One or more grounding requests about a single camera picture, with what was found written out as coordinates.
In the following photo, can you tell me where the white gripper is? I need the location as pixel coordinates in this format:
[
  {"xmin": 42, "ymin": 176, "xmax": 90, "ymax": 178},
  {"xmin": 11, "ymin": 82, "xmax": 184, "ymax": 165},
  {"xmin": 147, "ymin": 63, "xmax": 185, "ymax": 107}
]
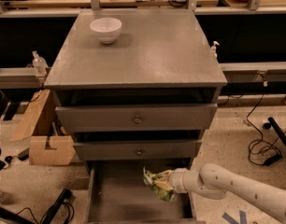
[{"xmin": 154, "ymin": 168, "xmax": 188, "ymax": 193}]

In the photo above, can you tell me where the green jalapeno chip bag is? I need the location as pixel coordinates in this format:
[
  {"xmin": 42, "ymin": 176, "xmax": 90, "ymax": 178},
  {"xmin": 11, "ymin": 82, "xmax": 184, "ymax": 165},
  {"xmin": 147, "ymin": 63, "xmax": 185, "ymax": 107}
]
[{"xmin": 143, "ymin": 167, "xmax": 174, "ymax": 203}]

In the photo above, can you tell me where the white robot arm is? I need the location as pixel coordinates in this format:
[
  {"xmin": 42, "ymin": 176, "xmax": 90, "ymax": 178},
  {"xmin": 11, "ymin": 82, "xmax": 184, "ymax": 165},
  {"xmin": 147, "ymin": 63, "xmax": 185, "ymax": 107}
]
[{"xmin": 153, "ymin": 163, "xmax": 286, "ymax": 224}]

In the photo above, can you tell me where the grey bottom drawer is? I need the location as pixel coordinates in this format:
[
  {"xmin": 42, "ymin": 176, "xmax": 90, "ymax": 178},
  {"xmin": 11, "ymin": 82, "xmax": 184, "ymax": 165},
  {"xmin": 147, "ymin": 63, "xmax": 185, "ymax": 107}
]
[{"xmin": 85, "ymin": 159, "xmax": 206, "ymax": 224}]

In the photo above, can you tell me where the grey drawer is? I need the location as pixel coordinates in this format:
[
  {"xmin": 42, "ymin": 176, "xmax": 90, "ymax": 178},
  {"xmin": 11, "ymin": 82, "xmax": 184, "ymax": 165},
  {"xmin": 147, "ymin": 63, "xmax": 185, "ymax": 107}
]
[
  {"xmin": 74, "ymin": 140, "xmax": 202, "ymax": 161},
  {"xmin": 56, "ymin": 104, "xmax": 217, "ymax": 133},
  {"xmin": 85, "ymin": 159, "xmax": 206, "ymax": 224}
]

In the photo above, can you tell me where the grey top drawer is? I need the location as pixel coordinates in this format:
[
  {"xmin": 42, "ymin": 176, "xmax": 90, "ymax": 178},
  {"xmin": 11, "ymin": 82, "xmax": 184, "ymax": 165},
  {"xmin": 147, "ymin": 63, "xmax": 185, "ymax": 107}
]
[{"xmin": 56, "ymin": 104, "xmax": 217, "ymax": 133}]

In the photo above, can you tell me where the grey middle drawer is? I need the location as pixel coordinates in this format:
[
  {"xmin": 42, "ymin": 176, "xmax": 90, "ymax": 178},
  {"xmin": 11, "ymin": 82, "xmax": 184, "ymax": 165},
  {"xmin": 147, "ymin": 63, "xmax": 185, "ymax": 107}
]
[{"xmin": 74, "ymin": 140, "xmax": 202, "ymax": 161}]

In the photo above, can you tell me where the grey drawer cabinet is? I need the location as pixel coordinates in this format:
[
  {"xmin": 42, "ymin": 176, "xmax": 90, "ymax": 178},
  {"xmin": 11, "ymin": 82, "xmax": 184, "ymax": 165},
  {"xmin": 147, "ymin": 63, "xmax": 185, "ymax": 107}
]
[{"xmin": 43, "ymin": 8, "xmax": 228, "ymax": 173}]

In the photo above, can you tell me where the black power strip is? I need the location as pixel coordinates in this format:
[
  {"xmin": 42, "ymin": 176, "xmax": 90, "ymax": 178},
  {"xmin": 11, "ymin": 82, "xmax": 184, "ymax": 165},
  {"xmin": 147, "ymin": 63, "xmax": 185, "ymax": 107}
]
[{"xmin": 40, "ymin": 189, "xmax": 71, "ymax": 224}]

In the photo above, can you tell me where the black chair leg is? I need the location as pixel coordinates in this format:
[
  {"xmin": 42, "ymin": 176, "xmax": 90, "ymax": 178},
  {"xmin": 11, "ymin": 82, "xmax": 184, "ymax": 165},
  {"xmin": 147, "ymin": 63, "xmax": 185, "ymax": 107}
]
[{"xmin": 267, "ymin": 117, "xmax": 286, "ymax": 147}]

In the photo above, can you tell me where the brown cardboard box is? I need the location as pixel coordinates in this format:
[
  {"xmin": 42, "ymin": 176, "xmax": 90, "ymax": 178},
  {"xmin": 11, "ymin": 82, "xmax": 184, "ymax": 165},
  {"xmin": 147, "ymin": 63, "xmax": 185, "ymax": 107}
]
[{"xmin": 9, "ymin": 90, "xmax": 76, "ymax": 165}]

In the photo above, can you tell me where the white pump bottle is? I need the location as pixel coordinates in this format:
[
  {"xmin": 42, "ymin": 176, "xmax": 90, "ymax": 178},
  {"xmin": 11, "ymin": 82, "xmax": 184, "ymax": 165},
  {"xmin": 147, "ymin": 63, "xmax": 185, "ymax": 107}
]
[{"xmin": 210, "ymin": 41, "xmax": 220, "ymax": 58}]

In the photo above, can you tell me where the white bowl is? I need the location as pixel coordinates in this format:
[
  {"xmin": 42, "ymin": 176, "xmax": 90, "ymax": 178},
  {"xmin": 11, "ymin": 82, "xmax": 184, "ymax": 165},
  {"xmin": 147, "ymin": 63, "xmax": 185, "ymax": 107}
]
[{"xmin": 90, "ymin": 18, "xmax": 122, "ymax": 44}]

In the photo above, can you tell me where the clear sanitizer bottle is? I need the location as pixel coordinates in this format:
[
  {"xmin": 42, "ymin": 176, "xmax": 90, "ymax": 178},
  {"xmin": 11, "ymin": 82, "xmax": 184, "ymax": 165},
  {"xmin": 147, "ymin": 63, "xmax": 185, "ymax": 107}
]
[{"xmin": 32, "ymin": 50, "xmax": 48, "ymax": 75}]

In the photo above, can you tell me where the black power adapter with cable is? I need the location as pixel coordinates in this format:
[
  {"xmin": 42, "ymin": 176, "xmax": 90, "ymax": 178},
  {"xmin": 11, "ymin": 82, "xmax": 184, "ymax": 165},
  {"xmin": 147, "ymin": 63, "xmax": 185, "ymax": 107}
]
[{"xmin": 246, "ymin": 96, "xmax": 282, "ymax": 166}]

